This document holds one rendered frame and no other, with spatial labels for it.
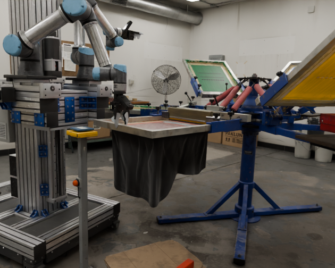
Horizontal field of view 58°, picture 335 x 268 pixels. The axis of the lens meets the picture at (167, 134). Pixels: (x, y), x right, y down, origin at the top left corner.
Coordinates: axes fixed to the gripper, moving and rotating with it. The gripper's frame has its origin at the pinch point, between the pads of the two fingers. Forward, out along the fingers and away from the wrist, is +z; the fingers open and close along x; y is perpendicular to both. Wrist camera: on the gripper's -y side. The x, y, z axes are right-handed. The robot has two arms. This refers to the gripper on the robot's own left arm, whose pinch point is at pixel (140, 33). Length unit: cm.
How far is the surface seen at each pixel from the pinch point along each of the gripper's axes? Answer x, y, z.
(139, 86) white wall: -320, 95, 202
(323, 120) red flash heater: 171, 38, 12
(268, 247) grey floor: 138, 150, 49
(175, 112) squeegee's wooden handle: 75, 55, -9
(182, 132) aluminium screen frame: 120, 55, -40
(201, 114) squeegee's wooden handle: 99, 51, -6
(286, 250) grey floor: 148, 149, 58
